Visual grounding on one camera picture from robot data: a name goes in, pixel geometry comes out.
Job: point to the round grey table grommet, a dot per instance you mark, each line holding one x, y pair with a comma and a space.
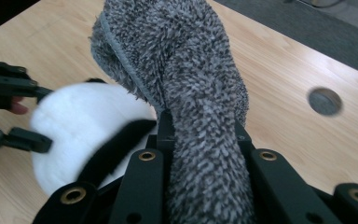
324, 102

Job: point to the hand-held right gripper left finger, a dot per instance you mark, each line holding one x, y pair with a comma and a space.
143, 186

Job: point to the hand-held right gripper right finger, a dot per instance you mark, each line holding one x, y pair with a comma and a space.
279, 193

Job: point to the grey fluffy towel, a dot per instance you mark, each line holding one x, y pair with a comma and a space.
180, 62

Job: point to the panda plush toy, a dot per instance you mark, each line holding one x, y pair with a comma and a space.
80, 118

